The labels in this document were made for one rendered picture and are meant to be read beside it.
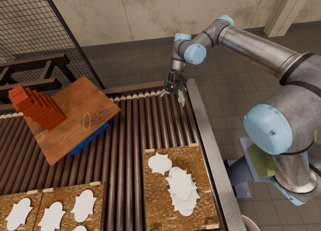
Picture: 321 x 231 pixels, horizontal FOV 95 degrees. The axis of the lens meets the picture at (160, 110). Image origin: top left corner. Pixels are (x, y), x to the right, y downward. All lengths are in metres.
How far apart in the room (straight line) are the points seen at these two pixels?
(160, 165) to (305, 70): 0.74
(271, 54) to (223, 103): 1.86
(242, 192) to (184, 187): 1.18
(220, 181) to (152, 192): 0.38
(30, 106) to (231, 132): 1.99
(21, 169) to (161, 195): 0.92
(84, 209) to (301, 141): 0.95
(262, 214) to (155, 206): 1.32
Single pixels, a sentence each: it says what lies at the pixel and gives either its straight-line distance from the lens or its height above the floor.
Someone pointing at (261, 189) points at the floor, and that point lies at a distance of 2.04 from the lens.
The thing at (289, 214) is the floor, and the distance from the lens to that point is 2.12.
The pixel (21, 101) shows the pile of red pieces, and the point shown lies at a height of 1.30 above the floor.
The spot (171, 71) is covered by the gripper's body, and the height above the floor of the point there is 1.34.
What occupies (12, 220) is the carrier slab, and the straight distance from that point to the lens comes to 1.24.
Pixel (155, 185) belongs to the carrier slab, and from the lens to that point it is 0.91.
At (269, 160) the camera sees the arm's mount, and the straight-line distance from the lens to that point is 0.96.
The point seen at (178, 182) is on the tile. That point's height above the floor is 1.00.
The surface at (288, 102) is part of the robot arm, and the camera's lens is 0.43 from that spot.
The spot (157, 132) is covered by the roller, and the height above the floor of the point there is 0.92.
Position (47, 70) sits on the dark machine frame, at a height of 1.00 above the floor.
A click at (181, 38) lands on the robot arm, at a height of 1.47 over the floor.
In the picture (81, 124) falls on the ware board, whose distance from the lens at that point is 1.08.
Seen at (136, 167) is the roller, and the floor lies 0.92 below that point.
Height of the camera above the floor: 1.83
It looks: 57 degrees down
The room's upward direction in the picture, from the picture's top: 10 degrees counter-clockwise
